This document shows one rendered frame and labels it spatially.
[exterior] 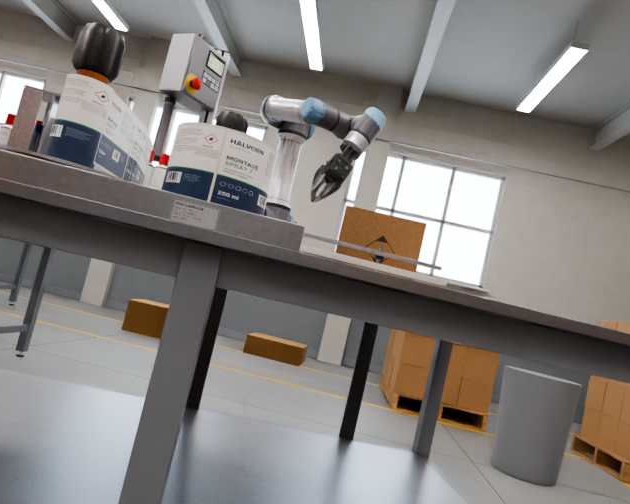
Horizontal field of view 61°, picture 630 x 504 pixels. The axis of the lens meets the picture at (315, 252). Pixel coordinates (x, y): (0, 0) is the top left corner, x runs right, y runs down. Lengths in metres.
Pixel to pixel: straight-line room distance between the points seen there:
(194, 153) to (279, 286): 0.30
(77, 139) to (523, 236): 6.65
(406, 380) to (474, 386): 0.58
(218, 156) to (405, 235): 1.11
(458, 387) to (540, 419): 1.43
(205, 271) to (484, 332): 0.47
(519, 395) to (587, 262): 4.26
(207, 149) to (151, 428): 0.47
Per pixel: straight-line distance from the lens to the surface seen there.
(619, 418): 4.86
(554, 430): 3.60
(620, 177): 7.96
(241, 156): 0.99
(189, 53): 1.81
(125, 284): 7.56
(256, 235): 0.89
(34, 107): 1.67
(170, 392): 0.87
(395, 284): 0.85
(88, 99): 1.11
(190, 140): 1.01
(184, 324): 0.85
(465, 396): 4.89
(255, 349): 5.98
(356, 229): 1.95
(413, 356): 4.77
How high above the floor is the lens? 0.77
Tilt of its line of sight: 5 degrees up
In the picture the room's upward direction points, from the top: 13 degrees clockwise
